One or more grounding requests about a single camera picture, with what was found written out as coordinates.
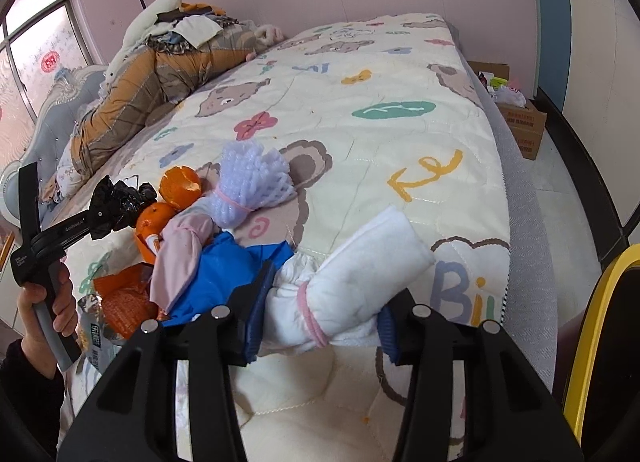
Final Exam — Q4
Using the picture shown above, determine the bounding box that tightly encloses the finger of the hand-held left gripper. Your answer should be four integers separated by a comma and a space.
42, 206, 108, 247

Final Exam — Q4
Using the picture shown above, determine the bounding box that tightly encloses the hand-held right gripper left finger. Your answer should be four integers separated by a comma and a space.
57, 261, 276, 462

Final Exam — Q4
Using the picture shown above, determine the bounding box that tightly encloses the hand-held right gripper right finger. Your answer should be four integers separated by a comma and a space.
377, 289, 586, 462

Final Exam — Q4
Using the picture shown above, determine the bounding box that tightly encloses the black plastic bag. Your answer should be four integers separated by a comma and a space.
89, 176, 158, 239

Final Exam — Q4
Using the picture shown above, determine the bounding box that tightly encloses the blue rubber glove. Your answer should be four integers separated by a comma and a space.
161, 231, 297, 329

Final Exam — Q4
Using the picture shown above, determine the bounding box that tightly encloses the white cloth bundle pink band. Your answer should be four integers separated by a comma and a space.
256, 205, 437, 356

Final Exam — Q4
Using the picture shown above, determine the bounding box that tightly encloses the orange snack wrapper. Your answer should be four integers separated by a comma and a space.
92, 262, 162, 341

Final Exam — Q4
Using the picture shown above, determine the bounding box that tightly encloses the yellow rimmed trash bin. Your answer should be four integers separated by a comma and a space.
561, 243, 640, 444

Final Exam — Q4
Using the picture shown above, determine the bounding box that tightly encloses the person's left forearm black sleeve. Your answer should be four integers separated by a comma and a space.
0, 339, 67, 448

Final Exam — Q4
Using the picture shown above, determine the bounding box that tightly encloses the person's left hand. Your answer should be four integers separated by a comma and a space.
16, 265, 80, 379

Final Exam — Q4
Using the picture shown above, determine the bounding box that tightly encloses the orange peel with label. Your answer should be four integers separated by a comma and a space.
134, 201, 177, 264

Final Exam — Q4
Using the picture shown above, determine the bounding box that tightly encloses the grey tufted headboard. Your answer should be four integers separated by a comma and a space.
0, 64, 109, 239

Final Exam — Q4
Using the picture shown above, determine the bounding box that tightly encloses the silver snack packet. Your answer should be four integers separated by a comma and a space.
76, 294, 127, 374

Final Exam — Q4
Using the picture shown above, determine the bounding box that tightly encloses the pink cloth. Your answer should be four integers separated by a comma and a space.
148, 209, 219, 316

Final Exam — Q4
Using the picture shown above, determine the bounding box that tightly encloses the round orange peel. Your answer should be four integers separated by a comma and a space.
159, 165, 204, 208

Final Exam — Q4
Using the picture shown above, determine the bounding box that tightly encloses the grey bed base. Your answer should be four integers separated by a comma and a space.
447, 17, 572, 395

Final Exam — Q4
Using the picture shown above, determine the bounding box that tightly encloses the window with red stickers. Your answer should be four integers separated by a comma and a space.
0, 0, 97, 165

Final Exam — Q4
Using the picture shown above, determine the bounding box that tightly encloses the brown plaid quilt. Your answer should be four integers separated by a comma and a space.
41, 6, 267, 199

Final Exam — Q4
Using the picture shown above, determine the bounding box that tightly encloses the printed bear blanket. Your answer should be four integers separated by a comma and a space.
37, 12, 514, 462

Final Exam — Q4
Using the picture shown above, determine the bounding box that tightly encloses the white plush toy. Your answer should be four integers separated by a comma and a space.
104, 0, 187, 84

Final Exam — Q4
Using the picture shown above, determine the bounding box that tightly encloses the pile of clothes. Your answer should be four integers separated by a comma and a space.
144, 1, 240, 51

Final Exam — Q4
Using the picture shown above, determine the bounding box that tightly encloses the large printed cardboard box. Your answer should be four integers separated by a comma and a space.
494, 90, 549, 161

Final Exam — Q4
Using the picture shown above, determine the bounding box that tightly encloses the pink plush toy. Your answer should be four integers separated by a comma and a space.
245, 23, 287, 61

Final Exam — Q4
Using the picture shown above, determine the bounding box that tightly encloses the small open cardboard box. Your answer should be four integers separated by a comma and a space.
467, 60, 511, 89

